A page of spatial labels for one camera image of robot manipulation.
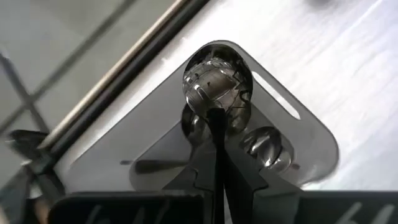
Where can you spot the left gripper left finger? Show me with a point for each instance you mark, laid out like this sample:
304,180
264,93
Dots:
199,186

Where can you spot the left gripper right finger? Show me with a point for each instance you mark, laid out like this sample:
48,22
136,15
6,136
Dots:
239,186

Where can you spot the grey plastic bin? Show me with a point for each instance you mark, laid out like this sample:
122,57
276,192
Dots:
140,124

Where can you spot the black metal table frame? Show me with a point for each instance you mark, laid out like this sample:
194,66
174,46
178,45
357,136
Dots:
140,62

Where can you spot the black frame clamp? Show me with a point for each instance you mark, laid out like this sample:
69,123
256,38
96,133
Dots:
31,146

